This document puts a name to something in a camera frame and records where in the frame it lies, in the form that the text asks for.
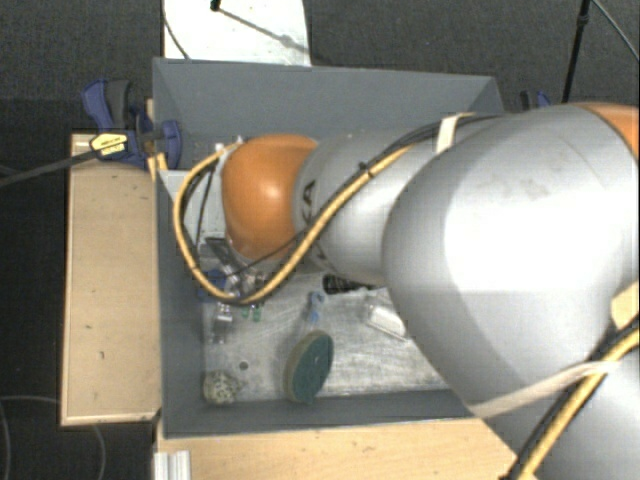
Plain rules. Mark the black cylinder on white bracket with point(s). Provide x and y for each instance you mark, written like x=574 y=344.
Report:
x=336 y=284

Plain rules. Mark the speckled beige ball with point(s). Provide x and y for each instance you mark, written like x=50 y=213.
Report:
x=221 y=387

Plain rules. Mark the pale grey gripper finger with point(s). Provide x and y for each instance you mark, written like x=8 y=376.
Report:
x=216 y=336
x=225 y=314

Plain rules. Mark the dark green round scouring pad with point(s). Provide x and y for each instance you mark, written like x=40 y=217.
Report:
x=311 y=365

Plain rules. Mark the grey metal bin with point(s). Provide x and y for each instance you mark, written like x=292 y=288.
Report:
x=240 y=98

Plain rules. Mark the pale wood board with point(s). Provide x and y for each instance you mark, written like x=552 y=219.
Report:
x=112 y=293

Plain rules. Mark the small blue plastic piece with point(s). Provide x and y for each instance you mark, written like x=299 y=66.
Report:
x=315 y=304

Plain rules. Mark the clear glass thing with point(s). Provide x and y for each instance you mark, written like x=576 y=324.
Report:
x=382 y=318

